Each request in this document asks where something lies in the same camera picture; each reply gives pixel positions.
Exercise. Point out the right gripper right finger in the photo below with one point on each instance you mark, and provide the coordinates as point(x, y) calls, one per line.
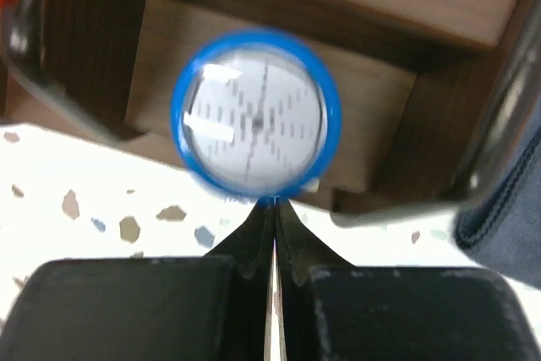
point(334, 310)

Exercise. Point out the dark blue folded towel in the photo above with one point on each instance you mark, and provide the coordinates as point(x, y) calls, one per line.
point(503, 234)

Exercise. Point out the brown wooden desk organizer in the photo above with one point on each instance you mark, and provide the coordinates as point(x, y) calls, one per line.
point(370, 109)

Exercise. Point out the blue battery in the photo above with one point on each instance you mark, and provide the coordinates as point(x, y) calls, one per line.
point(256, 114)

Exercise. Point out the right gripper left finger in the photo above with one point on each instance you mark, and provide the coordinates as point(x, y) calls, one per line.
point(212, 307)

